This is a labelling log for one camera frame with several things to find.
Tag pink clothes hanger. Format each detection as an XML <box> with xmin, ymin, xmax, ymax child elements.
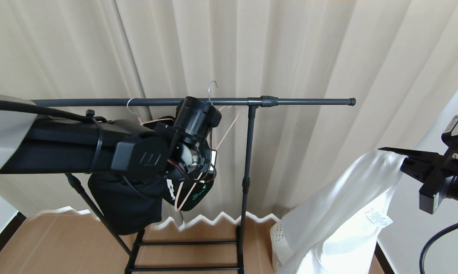
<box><xmin>174</xmin><ymin>80</ymin><xmax>241</xmax><ymax>212</ymax></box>
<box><xmin>126</xmin><ymin>97</ymin><xmax>175</xmax><ymax>127</ymax></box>

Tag black shorts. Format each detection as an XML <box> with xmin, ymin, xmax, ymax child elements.
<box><xmin>87</xmin><ymin>115</ymin><xmax>216</xmax><ymax>236</ymax></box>

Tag white printed t-shirt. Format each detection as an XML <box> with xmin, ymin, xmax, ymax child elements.
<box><xmin>273</xmin><ymin>149</ymin><xmax>409</xmax><ymax>274</ymax></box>

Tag beige curtain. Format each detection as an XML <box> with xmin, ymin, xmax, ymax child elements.
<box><xmin>0</xmin><ymin>0</ymin><xmax>458</xmax><ymax>229</ymax></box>

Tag white laundry basket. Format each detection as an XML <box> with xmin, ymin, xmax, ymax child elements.
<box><xmin>270</xmin><ymin>220</ymin><xmax>295</xmax><ymax>270</ymax></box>

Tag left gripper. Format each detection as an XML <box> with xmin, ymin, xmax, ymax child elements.
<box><xmin>172</xmin><ymin>143</ymin><xmax>218</xmax><ymax>177</ymax></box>

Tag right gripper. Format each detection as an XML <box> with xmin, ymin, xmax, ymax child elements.
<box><xmin>378</xmin><ymin>147</ymin><xmax>458</xmax><ymax>214</ymax></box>

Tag black clothes rack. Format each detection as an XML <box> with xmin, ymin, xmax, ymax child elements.
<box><xmin>31</xmin><ymin>96</ymin><xmax>357</xmax><ymax>274</ymax></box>

